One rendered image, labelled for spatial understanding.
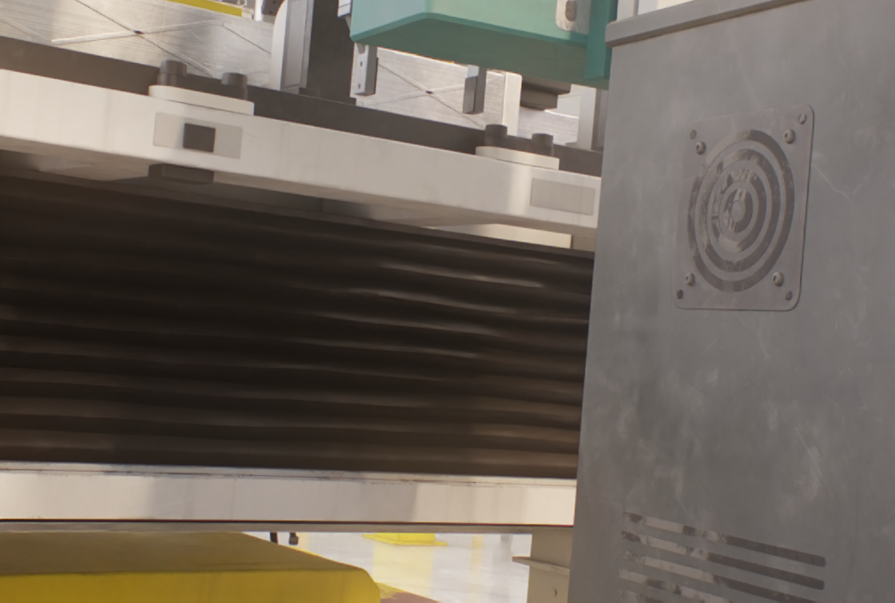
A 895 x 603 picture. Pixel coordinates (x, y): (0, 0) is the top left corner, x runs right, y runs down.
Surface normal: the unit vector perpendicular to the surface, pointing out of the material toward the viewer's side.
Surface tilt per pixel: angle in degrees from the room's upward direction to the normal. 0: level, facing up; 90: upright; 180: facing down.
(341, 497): 90
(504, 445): 138
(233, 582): 90
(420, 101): 90
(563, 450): 145
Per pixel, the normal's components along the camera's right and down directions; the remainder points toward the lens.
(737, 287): -0.87, -0.10
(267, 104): 0.56, 0.00
